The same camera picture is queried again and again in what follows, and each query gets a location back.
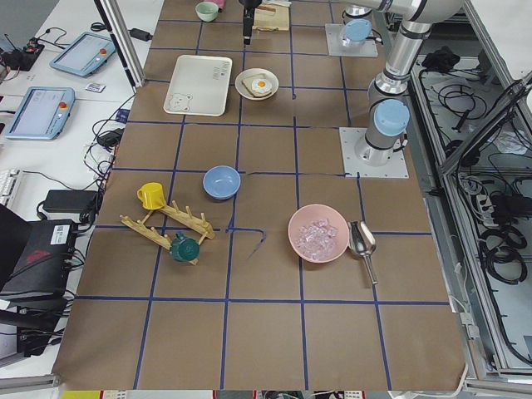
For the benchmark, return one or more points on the yellow cup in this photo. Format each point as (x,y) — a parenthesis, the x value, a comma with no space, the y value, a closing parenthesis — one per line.
(151,196)

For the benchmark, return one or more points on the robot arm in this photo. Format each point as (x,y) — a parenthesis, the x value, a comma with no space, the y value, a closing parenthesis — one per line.
(357,27)
(389,116)

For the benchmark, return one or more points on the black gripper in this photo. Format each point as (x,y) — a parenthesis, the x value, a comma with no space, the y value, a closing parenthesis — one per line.
(248,5)

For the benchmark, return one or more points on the black computer box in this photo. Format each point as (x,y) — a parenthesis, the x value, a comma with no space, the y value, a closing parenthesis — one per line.
(34,270)

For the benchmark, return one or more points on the wooden cutting board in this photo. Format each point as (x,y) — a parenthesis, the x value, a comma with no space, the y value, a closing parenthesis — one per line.
(273,15)

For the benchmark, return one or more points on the cream round plate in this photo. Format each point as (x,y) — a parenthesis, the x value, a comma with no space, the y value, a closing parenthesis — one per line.
(250,72)

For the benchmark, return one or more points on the dark green cup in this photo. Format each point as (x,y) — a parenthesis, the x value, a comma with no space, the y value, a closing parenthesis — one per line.
(184,248)

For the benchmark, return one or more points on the lower teach pendant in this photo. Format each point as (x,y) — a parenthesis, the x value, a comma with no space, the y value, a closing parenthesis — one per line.
(42,113)

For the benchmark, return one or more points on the pink bowl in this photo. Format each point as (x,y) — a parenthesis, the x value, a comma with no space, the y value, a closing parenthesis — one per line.
(312,212)

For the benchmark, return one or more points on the bread slice on plate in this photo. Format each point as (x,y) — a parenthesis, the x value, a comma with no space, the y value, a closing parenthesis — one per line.
(247,84)

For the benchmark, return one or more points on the metal scoop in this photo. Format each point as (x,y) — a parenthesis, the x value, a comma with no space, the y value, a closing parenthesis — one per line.
(363,244)

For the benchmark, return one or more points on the green bowl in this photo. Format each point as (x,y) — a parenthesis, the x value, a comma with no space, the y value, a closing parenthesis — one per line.
(207,11)

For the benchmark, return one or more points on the black power adapter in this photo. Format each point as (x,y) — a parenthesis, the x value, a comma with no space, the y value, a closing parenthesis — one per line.
(69,201)

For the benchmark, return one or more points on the upper teach pendant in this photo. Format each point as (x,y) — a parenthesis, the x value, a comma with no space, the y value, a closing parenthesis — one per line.
(85,55)

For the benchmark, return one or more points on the bread slice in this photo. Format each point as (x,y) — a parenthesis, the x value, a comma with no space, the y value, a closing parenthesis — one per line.
(265,29)
(247,84)

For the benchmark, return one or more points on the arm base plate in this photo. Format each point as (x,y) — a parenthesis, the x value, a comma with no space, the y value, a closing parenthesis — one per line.
(340,46)
(355,166)

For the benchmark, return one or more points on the blue bowl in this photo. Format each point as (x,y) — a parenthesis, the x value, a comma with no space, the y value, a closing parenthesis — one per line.
(221,182)

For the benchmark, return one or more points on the fried egg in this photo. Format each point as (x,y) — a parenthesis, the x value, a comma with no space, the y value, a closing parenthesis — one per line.
(261,86)

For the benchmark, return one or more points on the teach pendant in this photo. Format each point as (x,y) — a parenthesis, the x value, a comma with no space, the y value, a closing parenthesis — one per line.
(85,55)
(42,113)

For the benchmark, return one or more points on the cream bear tray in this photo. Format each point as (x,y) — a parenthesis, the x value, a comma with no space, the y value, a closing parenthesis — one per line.
(199,86)

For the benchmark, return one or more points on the ice cubes pile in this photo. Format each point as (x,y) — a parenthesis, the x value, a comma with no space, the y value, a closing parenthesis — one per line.
(317,240)

